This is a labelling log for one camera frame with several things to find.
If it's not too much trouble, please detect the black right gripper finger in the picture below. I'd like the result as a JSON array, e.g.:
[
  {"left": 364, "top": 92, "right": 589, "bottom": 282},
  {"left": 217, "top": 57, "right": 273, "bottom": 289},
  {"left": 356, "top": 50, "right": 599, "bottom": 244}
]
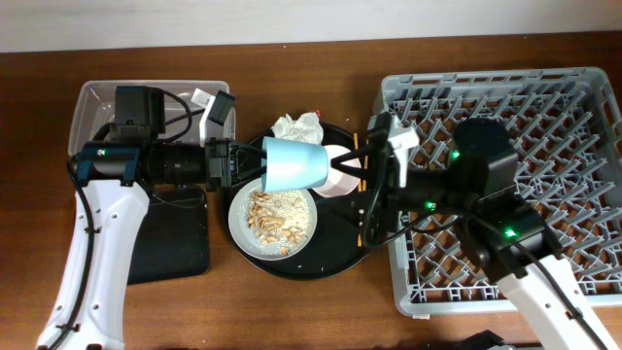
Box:
[
  {"left": 332, "top": 145, "right": 374, "bottom": 165},
  {"left": 332, "top": 163, "right": 369, "bottom": 180}
]

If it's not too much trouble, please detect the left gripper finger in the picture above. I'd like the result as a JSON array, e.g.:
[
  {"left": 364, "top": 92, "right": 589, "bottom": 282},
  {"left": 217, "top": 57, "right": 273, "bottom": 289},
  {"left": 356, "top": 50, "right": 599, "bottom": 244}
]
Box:
[
  {"left": 232, "top": 166, "right": 265, "bottom": 187},
  {"left": 227, "top": 139, "right": 266, "bottom": 158}
]

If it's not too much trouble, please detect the pink plastic bowl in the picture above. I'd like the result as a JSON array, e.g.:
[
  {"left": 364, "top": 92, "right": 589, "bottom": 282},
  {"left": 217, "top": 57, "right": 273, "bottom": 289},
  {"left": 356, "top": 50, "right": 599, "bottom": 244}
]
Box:
[{"left": 313, "top": 145, "right": 360, "bottom": 198}]

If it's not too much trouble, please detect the light blue plastic cup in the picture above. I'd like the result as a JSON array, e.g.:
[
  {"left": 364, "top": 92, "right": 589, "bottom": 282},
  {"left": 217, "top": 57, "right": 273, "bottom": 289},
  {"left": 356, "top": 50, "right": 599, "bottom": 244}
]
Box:
[{"left": 261, "top": 137, "right": 329, "bottom": 193}]

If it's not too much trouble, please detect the wooden chopstick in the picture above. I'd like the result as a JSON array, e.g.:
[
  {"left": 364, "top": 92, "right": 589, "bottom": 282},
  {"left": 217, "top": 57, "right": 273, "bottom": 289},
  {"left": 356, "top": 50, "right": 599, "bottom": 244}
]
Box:
[
  {"left": 353, "top": 132, "right": 363, "bottom": 248},
  {"left": 357, "top": 139, "right": 370, "bottom": 248}
]

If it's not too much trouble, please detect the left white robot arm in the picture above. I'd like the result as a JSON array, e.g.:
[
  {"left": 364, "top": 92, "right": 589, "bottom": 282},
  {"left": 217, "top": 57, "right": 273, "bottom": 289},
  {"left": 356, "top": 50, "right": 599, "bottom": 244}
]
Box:
[{"left": 37, "top": 86, "right": 269, "bottom": 349}]

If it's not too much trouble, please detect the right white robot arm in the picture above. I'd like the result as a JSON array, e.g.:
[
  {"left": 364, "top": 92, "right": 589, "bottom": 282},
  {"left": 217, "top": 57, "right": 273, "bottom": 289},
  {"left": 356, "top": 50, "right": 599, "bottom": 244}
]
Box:
[{"left": 323, "top": 113, "right": 616, "bottom": 349}]

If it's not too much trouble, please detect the grey plastic dishwasher rack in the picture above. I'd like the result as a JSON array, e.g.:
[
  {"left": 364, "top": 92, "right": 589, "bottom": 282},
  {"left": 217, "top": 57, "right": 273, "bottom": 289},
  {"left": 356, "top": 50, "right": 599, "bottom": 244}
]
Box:
[{"left": 373, "top": 67, "right": 621, "bottom": 319}]

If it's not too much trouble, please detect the crumpled white paper napkin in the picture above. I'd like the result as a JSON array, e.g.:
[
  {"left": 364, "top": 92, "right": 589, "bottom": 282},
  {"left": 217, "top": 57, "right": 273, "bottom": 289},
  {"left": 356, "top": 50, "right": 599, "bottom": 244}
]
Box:
[{"left": 271, "top": 112, "right": 324, "bottom": 145}]

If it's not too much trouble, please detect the round black serving tray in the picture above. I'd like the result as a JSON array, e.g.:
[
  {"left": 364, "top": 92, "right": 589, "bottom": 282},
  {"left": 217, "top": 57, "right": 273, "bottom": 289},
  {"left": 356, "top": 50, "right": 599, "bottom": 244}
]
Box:
[{"left": 219, "top": 122, "right": 370, "bottom": 281}]

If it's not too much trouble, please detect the grey plate with food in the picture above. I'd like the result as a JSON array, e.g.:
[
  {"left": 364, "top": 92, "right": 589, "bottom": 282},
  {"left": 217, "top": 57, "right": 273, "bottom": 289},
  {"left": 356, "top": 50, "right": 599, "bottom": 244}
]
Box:
[{"left": 227, "top": 178, "right": 318, "bottom": 262}]

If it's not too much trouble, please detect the black rectangular bin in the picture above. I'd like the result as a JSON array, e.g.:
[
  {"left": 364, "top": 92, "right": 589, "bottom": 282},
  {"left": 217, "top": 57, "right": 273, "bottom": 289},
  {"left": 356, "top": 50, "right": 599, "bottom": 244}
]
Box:
[{"left": 127, "top": 187, "right": 210, "bottom": 285}]

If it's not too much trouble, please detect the clear plastic storage box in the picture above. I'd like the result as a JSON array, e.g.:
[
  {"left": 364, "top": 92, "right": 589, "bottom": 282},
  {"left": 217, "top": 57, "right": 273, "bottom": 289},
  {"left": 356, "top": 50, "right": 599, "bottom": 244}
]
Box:
[{"left": 68, "top": 80, "right": 236, "bottom": 156}]

